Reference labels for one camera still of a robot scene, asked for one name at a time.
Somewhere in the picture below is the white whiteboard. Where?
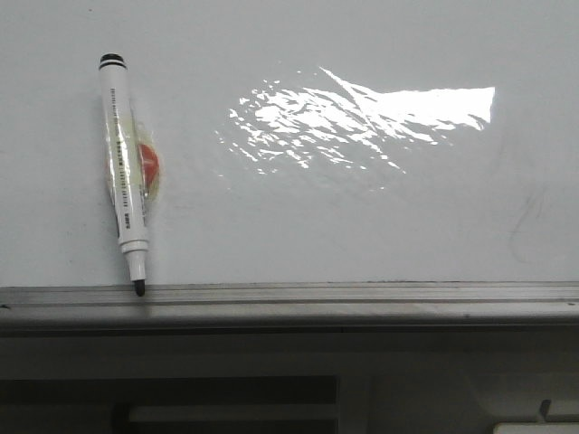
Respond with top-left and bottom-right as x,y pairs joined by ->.
1,1 -> 578,287

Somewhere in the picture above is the red round magnet with tape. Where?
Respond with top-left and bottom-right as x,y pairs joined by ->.
105,111 -> 161,204

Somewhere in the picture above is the aluminium whiteboard tray ledge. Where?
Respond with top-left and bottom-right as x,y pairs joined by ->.
1,281 -> 578,335

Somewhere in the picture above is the grey metal whiteboard stand frame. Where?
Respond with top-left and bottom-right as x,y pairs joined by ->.
1,327 -> 578,433

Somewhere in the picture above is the white whiteboard marker pen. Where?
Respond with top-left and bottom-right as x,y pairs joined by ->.
99,53 -> 148,297

